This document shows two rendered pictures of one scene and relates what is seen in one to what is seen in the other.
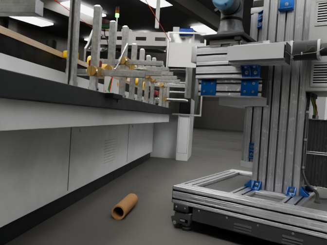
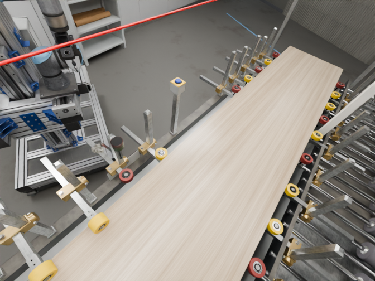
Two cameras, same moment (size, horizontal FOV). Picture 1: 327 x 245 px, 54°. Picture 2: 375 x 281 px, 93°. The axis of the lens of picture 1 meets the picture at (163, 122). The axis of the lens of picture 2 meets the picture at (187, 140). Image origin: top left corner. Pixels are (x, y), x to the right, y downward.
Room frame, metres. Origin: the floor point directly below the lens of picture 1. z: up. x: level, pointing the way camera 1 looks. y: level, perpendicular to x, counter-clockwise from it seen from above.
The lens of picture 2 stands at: (2.22, 0.87, 1.90)
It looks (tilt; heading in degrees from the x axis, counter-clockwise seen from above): 54 degrees down; 201
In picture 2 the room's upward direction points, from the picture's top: 12 degrees clockwise
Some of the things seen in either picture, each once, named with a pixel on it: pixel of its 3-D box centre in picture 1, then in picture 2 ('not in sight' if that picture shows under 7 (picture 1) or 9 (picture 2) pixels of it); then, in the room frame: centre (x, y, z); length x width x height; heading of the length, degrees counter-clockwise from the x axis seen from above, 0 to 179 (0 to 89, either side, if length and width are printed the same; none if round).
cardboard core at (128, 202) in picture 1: (125, 205); not in sight; (1.93, 0.20, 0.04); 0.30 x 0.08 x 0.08; 171
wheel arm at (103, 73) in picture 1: (104, 73); (142, 144); (1.69, 0.32, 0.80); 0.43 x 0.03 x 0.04; 81
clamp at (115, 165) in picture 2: (111, 71); (118, 165); (1.93, 0.33, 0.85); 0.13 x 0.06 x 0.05; 171
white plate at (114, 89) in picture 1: (112, 86); (124, 164); (1.87, 0.31, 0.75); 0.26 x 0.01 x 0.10; 171
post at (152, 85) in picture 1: (153, 82); not in sight; (3.14, 0.13, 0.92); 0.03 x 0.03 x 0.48; 81
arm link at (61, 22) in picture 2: not in sight; (55, 19); (1.77, 0.02, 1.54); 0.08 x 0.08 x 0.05
